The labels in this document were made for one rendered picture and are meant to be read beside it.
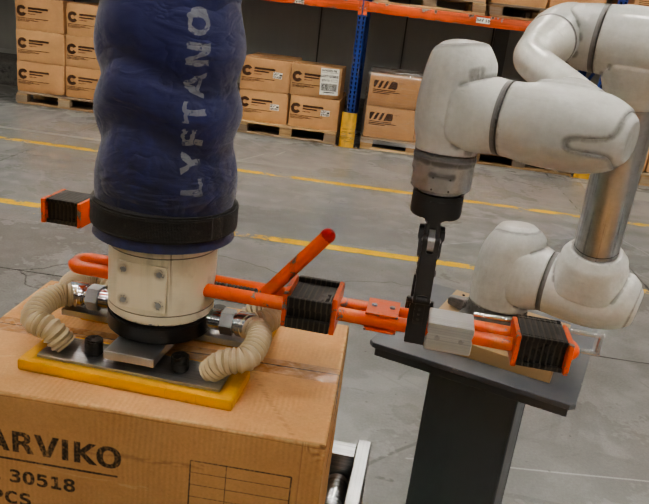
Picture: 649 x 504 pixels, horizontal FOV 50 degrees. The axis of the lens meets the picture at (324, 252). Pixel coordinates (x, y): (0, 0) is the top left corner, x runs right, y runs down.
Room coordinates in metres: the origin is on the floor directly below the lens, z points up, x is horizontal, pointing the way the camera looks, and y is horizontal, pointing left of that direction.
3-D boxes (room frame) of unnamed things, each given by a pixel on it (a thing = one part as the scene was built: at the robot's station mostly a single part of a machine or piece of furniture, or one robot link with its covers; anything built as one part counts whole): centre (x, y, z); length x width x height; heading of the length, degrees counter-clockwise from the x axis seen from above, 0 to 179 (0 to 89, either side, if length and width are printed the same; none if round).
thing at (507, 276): (1.69, -0.48, 0.95); 0.18 x 0.16 x 0.22; 62
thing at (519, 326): (0.96, -0.34, 1.08); 0.08 x 0.07 x 0.05; 82
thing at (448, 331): (0.98, -0.21, 1.07); 0.07 x 0.07 x 0.04; 82
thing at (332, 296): (1.01, 0.01, 1.08); 0.10 x 0.08 x 0.06; 172
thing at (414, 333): (0.95, -0.15, 1.09); 0.03 x 0.01 x 0.07; 82
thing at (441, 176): (1.00, -0.16, 1.31); 0.09 x 0.09 x 0.06
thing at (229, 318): (1.04, 0.26, 1.01); 0.34 x 0.25 x 0.06; 82
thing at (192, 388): (0.95, 0.27, 0.97); 0.34 x 0.10 x 0.05; 82
